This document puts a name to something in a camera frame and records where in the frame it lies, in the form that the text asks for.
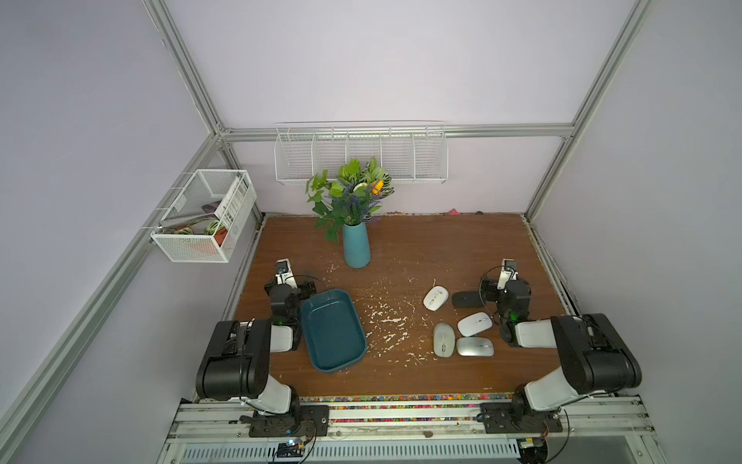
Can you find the teal storage tray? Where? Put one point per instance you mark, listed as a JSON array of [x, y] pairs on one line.
[[333, 333]]

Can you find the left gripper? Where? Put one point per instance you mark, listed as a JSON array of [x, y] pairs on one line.
[[304, 288]]

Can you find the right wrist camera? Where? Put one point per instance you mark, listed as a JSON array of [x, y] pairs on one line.
[[508, 271]]

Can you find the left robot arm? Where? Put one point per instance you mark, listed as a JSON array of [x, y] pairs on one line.
[[236, 363]]

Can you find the teal vase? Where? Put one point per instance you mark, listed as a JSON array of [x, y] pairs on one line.
[[356, 245]]

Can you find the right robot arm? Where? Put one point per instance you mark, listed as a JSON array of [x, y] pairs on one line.
[[594, 359]]

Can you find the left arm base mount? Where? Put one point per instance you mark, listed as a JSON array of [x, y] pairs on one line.
[[310, 421]]

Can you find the white wire wall shelf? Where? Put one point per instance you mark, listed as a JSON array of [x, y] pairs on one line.
[[410, 154]]

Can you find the black computer mouse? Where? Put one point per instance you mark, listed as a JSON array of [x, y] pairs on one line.
[[467, 300]]

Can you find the light grey mouse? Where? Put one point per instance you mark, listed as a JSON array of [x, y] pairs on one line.
[[444, 340]]

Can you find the white mesh side basket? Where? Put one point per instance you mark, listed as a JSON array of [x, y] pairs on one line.
[[206, 218]]

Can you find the artificial green plant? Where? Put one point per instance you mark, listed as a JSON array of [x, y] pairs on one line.
[[352, 198]]

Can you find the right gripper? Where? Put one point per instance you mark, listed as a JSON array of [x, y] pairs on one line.
[[486, 291]]

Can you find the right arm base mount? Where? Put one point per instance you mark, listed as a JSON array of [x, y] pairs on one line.
[[504, 418]]

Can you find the silver mouse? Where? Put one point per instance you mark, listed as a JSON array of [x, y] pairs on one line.
[[475, 347]]

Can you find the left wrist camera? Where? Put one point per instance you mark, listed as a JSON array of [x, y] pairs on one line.
[[284, 273]]

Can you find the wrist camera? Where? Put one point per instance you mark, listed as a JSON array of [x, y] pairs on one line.
[[508, 271], [284, 273]]

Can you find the white mouse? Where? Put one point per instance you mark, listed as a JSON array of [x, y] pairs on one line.
[[435, 298], [475, 324]]

